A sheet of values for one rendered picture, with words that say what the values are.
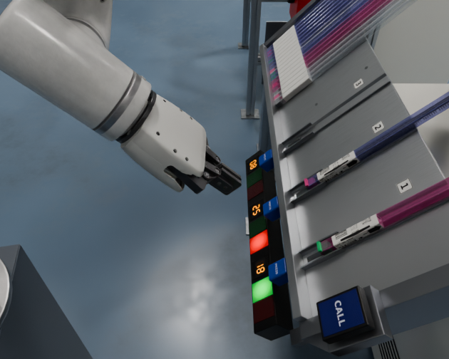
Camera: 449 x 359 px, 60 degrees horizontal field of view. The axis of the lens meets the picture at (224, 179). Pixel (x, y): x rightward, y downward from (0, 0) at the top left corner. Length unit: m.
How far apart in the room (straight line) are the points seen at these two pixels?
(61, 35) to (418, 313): 0.45
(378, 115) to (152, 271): 0.99
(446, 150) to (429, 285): 0.55
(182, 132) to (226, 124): 1.43
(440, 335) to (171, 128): 0.64
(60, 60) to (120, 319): 0.99
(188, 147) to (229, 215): 1.03
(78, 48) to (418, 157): 0.39
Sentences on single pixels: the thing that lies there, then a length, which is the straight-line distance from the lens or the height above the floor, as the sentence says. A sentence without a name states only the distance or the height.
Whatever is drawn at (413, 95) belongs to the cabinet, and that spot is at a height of 0.62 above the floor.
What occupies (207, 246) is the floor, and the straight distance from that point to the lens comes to 1.40.
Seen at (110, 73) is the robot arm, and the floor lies 0.94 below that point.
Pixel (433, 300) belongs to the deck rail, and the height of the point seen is 0.81.
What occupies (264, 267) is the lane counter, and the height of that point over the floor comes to 0.66.
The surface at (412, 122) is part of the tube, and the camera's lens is 0.52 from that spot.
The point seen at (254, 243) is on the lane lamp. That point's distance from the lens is 0.61.
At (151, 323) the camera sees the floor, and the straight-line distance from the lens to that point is 1.28.
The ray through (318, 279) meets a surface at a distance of 0.49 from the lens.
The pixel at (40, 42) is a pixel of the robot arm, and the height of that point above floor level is 0.98.
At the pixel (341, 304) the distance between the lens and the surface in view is 0.41.
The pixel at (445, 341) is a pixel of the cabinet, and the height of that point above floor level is 0.44.
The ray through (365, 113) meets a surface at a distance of 0.60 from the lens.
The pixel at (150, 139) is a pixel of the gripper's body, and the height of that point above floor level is 0.87.
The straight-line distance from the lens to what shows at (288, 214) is 0.55.
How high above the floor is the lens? 1.15
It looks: 45 degrees down
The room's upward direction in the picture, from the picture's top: straight up
